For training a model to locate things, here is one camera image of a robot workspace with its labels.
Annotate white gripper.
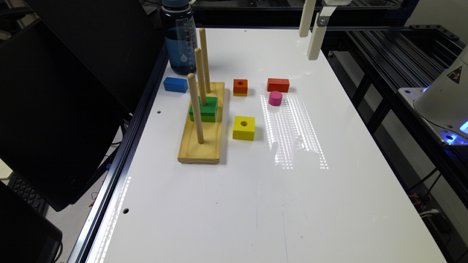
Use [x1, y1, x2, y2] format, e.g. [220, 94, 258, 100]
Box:
[298, 0, 351, 61]

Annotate yellow square block with hole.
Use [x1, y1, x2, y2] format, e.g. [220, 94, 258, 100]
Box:
[233, 116, 255, 141]

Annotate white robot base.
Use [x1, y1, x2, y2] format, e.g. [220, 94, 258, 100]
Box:
[399, 49, 467, 148]

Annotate red rectangular block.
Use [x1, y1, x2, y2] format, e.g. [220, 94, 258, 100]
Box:
[267, 78, 290, 93]

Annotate pink cylinder block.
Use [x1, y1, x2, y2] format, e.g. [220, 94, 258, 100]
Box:
[268, 91, 283, 106]

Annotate orange square block with hole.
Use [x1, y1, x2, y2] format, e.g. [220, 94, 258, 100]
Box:
[233, 79, 248, 96]

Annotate green block on peg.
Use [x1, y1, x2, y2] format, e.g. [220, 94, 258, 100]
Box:
[200, 96, 218, 123]

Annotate blue rectangular block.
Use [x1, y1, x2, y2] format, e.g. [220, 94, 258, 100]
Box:
[163, 77, 189, 93]

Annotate back wooden peg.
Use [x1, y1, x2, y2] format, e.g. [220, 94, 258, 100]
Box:
[199, 28, 211, 94]

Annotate wooden peg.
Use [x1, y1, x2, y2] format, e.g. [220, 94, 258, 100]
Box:
[195, 47, 207, 107]
[199, 28, 211, 94]
[187, 73, 204, 144]

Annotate middle wooden peg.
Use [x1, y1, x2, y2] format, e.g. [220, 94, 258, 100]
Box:
[195, 47, 207, 107]

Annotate dark blue water bottle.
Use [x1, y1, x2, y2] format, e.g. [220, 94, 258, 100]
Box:
[160, 0, 197, 75]

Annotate front wooden peg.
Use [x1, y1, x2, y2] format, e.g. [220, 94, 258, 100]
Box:
[187, 73, 204, 144]

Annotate wooden peg base board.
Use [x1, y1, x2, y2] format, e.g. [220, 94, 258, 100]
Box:
[178, 82, 224, 164]

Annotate large black monitor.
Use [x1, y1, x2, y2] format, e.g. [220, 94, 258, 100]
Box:
[1, 0, 162, 211]

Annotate black keyboard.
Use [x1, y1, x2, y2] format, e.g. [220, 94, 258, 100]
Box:
[7, 172, 48, 216]

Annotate black device lower left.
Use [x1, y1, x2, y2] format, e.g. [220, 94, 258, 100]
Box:
[1, 183, 62, 263]

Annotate black aluminium frame rack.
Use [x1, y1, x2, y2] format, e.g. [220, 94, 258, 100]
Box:
[325, 24, 468, 205]

